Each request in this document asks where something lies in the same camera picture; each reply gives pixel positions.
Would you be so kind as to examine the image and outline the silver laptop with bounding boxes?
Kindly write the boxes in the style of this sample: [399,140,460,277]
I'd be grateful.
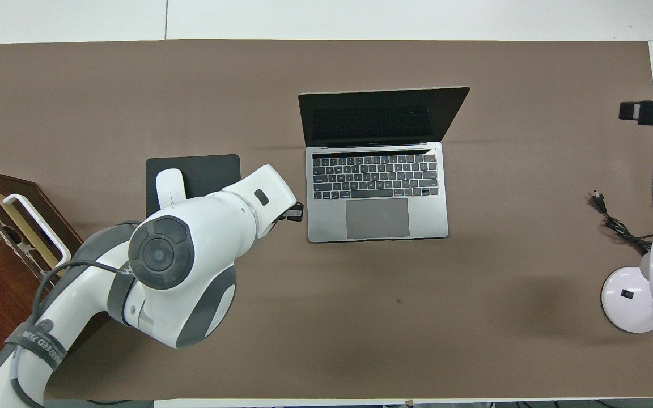
[298,86,470,243]

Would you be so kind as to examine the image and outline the black mouse pad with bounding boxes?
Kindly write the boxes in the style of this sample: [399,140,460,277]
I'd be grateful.
[145,154,241,216]

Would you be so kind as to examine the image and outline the white computer mouse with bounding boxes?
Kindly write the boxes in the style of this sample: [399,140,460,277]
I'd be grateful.
[155,168,186,209]

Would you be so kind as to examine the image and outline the brown table mat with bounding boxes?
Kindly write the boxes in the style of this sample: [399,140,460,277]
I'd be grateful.
[0,40,653,400]

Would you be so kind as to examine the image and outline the white desk lamp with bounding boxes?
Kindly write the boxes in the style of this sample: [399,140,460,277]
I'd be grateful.
[601,234,653,334]

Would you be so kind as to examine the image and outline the black lamp power cable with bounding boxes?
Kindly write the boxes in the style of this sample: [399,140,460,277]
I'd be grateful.
[593,191,653,254]

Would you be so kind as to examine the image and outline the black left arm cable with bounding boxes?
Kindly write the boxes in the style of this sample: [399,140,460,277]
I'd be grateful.
[9,258,134,408]

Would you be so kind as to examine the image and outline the white box handle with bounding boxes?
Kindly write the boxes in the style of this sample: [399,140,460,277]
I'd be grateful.
[2,194,72,269]

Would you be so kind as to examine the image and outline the gold handle plate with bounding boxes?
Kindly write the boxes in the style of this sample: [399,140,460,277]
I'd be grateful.
[0,193,66,273]

